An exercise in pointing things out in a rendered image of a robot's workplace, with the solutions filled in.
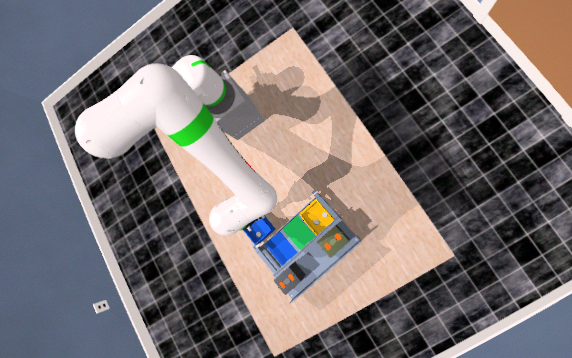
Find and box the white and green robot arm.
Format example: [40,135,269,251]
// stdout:
[75,55,277,236]

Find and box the yellow bin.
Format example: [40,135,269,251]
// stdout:
[300,200,335,235]

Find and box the blue bin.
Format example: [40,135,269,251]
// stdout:
[243,217,276,245]

